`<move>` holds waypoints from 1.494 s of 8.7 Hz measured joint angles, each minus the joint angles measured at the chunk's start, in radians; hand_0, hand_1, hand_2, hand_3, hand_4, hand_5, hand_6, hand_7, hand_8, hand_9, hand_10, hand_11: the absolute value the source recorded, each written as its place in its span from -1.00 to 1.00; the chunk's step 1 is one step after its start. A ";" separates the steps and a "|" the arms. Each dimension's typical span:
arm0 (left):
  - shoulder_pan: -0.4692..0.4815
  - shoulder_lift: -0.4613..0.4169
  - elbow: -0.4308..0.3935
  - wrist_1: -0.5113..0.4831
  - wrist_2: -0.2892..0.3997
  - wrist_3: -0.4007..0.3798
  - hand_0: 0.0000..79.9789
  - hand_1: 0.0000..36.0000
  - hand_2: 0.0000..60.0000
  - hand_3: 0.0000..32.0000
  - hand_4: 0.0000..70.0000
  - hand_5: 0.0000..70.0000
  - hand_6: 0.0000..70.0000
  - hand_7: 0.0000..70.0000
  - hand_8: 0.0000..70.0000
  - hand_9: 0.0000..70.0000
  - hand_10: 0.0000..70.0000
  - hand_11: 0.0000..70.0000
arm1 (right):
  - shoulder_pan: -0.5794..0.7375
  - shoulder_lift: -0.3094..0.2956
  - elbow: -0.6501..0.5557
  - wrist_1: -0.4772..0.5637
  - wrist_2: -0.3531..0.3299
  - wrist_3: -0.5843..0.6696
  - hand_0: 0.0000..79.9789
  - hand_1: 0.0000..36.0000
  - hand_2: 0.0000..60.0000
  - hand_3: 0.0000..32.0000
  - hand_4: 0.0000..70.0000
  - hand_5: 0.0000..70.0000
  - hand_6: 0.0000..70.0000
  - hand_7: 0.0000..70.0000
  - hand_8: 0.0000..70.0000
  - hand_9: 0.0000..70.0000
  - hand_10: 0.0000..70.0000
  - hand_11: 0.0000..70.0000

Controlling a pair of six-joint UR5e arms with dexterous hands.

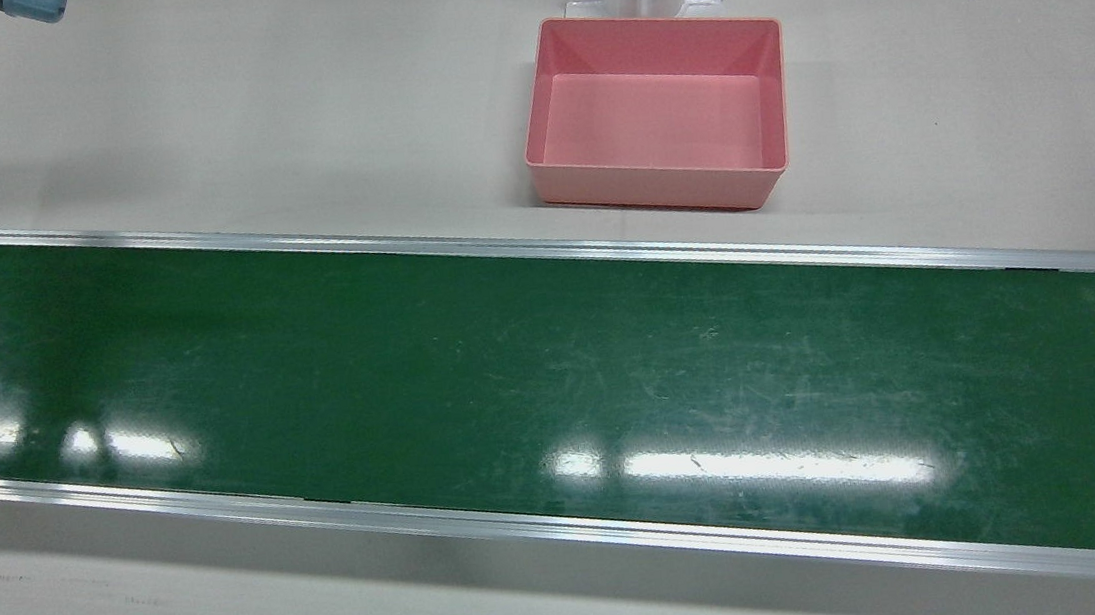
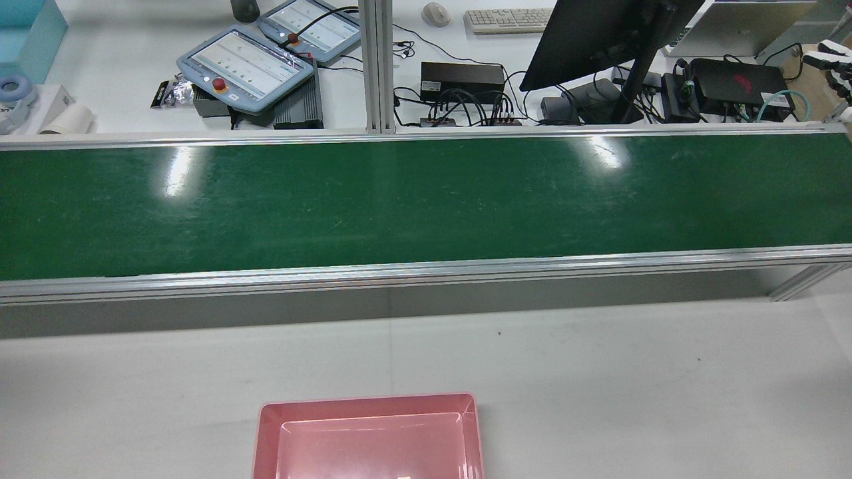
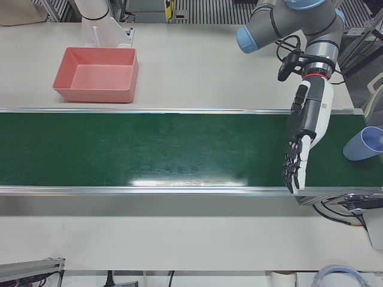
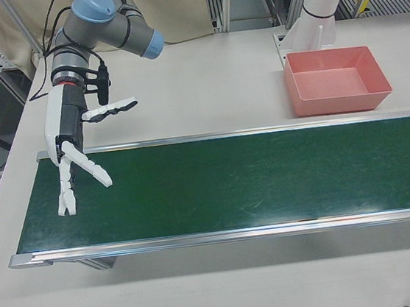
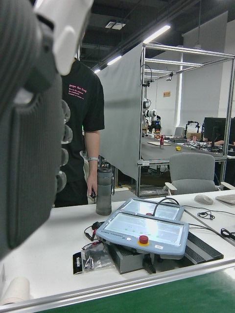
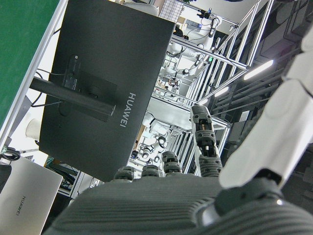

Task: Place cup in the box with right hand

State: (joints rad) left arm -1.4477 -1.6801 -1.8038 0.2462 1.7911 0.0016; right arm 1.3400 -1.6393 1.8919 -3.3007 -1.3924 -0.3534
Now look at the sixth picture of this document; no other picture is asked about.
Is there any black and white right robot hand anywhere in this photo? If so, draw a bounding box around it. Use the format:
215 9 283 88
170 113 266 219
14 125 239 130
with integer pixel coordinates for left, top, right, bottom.
42 30 313 235

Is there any white paper cup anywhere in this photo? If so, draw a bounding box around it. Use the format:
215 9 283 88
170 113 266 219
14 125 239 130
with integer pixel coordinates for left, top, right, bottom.
25 118 41 141

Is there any silver Huawei laptop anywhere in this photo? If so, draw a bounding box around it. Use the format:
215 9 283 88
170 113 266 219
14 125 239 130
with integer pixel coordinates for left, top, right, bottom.
0 155 64 235

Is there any black monitor stand column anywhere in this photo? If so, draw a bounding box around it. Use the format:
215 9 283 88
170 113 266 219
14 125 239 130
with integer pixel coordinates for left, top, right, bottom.
29 76 117 123

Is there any dark grey Huawei monitor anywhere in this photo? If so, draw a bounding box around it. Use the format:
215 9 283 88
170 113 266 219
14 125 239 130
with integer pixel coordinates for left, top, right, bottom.
39 0 176 182

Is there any green conveyor belt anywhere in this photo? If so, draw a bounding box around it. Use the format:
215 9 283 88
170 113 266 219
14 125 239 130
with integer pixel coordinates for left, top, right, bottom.
0 0 61 130

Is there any black coiled cable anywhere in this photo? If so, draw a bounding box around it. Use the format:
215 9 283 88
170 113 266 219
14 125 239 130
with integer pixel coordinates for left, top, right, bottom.
0 146 22 161

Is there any thin black monitor cable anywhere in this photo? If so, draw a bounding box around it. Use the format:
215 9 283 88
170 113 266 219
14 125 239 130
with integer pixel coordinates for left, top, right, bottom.
30 92 62 108
36 68 65 76

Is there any aluminium profile frame cage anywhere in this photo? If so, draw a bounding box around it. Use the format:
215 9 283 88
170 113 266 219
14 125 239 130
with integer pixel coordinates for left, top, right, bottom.
168 0 274 177

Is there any aluminium conveyor side rail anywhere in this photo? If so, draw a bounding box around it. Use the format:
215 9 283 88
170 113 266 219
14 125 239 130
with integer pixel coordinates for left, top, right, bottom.
0 0 69 147

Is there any white wire grid panel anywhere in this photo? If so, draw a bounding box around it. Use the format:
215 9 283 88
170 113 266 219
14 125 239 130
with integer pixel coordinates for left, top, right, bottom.
158 0 184 24

